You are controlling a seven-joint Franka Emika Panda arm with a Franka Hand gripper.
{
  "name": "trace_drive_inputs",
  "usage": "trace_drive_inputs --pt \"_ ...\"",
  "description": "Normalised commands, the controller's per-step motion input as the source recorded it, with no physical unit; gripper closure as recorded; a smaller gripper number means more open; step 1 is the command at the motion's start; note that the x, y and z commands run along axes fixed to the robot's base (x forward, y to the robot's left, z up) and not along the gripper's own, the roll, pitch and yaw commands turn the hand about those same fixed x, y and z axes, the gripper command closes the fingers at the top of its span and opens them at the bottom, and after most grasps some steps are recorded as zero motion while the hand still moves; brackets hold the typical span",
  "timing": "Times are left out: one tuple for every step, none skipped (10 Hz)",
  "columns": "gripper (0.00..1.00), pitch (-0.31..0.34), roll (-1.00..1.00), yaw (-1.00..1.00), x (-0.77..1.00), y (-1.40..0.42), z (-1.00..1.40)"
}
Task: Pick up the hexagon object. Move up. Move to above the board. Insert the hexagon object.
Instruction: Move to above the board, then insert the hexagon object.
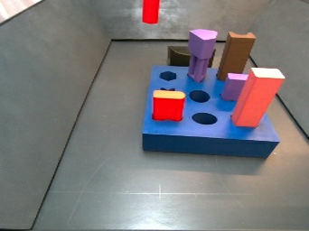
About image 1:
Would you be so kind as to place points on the blue peg board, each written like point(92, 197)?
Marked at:
point(204, 131)

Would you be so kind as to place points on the red block yellow top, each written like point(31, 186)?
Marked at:
point(167, 106)

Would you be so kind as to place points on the dark olive block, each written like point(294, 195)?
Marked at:
point(179, 56)

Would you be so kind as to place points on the small purple block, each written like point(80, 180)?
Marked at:
point(234, 83)

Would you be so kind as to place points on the tall purple shaped peg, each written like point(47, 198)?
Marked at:
point(200, 46)

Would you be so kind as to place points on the salmon tall rectangular block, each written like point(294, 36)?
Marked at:
point(259, 89)

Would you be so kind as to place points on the brown tall block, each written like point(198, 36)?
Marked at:
point(235, 54)

